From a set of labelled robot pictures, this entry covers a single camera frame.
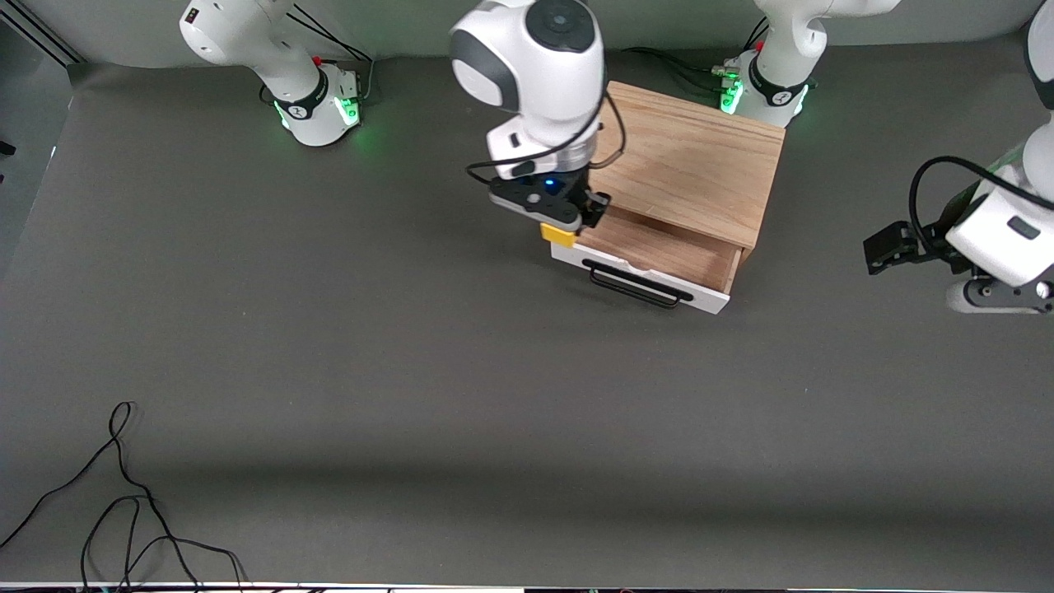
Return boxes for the black arm base cables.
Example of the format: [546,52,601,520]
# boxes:
[259,8,376,108]
[623,21,771,91]

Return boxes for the black frame rail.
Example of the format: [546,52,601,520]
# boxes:
[0,12,83,67]

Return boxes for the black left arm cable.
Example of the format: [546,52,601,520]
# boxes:
[908,156,1054,248]

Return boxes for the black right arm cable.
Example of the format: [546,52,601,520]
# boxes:
[466,89,627,186]

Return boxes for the wooden drawer cabinet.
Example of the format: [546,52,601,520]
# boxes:
[568,80,786,273]

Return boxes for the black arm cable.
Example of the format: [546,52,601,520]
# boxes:
[908,156,1054,248]
[466,89,627,186]

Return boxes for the black drawer handle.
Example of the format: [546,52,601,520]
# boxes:
[581,259,695,310]

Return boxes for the thin black loose cable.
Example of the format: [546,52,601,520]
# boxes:
[0,401,203,593]
[80,494,248,593]

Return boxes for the black right arm base cables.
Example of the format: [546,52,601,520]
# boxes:
[259,8,376,108]

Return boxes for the black left arm base cables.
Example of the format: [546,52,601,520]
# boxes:
[623,21,771,91]

